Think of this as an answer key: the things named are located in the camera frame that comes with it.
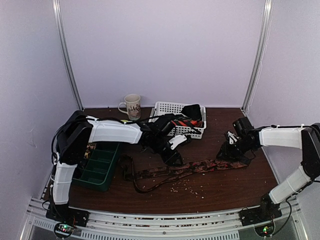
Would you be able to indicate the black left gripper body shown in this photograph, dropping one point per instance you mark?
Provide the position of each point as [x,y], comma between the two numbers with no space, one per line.
[158,145]

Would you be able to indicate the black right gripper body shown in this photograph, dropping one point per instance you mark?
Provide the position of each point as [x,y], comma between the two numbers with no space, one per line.
[240,148]

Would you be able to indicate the dark red patterned tie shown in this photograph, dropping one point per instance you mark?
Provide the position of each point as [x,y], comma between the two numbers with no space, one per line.
[175,173]

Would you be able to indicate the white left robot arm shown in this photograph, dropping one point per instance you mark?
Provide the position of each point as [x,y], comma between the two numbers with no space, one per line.
[70,143]

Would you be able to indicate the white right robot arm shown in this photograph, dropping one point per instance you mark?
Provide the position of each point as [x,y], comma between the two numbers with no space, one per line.
[304,139]

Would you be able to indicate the white perforated plastic basket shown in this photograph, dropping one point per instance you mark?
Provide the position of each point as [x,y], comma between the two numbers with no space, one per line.
[163,108]

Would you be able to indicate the cream patterned mug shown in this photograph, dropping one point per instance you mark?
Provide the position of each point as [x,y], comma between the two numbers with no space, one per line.
[132,103]

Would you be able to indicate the orange navy striped tie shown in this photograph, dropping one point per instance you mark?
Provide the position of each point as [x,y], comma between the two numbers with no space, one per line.
[188,123]

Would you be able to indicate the rolled tie in tray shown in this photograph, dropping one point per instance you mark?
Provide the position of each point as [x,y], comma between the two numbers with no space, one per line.
[89,150]

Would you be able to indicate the green compartment tray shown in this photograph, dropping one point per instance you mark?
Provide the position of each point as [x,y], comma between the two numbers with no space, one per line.
[97,172]

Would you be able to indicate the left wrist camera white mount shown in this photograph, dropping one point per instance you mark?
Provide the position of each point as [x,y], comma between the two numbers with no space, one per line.
[178,140]

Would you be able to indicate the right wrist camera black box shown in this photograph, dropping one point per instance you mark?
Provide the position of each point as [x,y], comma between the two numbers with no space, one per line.
[242,126]

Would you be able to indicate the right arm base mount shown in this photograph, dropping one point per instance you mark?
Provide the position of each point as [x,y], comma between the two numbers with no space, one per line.
[262,220]

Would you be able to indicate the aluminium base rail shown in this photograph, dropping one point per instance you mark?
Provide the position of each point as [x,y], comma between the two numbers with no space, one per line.
[216,225]

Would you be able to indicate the right aluminium frame post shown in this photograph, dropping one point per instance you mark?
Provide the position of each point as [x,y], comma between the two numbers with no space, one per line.
[261,47]

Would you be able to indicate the aluminium frame post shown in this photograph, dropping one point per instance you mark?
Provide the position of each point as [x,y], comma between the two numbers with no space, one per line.
[65,53]
[261,47]

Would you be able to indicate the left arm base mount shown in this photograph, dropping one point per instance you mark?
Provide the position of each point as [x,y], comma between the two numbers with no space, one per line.
[66,225]

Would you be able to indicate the left aluminium frame post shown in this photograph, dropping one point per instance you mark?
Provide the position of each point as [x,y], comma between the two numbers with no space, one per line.
[65,53]

